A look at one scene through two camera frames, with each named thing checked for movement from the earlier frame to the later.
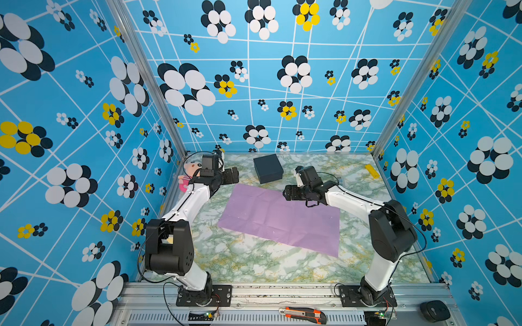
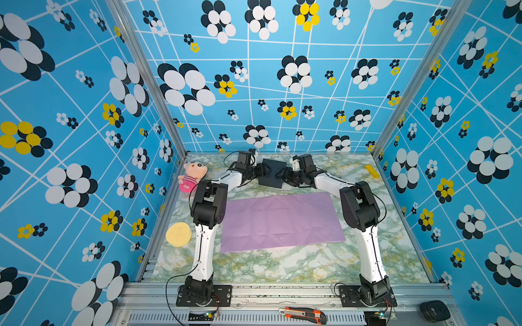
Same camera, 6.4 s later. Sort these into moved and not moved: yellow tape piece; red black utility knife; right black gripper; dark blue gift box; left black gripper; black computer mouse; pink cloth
Moved: right black gripper; left black gripper; pink cloth; dark blue gift box
Not moved: black computer mouse; yellow tape piece; red black utility knife
